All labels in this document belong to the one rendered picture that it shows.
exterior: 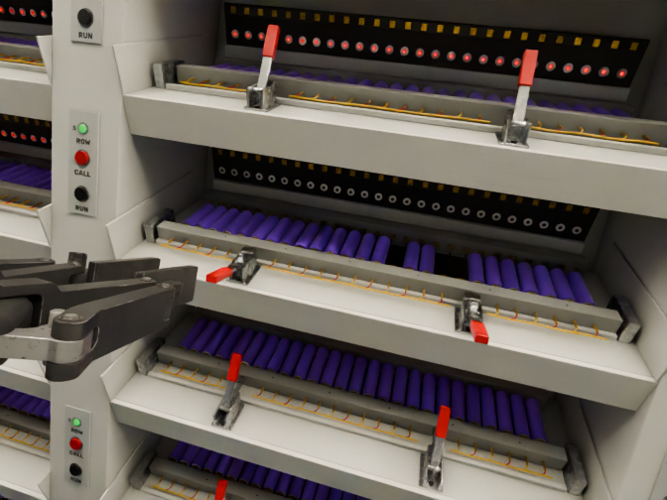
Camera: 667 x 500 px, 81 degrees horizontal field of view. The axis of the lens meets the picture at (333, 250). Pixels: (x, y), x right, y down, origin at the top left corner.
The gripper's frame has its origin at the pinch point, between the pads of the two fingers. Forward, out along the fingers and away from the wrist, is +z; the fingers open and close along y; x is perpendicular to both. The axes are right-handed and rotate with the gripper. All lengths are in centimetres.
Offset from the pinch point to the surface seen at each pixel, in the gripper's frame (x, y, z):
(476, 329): -0.2, 26.4, 11.0
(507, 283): 3.8, 31.3, 23.2
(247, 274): -0.6, 1.1, 17.0
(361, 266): 2.7, 14.0, 19.9
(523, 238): 9.8, 34.1, 30.9
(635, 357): -1.0, 43.8, 18.5
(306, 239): 4.4, 5.7, 23.8
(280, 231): 4.8, 1.7, 24.6
